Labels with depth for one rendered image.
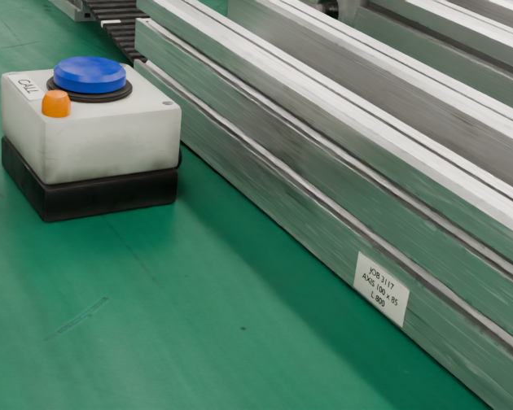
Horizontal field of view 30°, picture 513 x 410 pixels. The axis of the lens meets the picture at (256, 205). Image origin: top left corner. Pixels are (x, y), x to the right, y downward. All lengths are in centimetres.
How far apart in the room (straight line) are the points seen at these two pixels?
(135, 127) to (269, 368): 17
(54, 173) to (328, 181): 14
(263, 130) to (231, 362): 16
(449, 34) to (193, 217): 25
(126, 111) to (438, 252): 19
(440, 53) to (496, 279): 32
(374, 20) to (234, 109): 23
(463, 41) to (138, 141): 26
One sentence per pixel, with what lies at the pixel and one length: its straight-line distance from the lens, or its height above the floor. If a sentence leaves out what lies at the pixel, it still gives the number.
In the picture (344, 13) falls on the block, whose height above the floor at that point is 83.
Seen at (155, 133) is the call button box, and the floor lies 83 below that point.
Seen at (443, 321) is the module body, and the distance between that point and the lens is 43.
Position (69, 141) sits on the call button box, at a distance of 51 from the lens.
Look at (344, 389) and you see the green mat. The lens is 42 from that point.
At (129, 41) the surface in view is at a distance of 79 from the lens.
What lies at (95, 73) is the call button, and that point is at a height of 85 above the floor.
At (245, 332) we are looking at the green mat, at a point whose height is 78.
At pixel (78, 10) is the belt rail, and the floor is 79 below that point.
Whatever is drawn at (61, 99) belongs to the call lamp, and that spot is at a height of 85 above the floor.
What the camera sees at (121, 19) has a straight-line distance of 82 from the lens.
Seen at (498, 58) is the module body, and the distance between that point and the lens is 66.
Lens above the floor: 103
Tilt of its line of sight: 26 degrees down
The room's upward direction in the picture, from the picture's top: 6 degrees clockwise
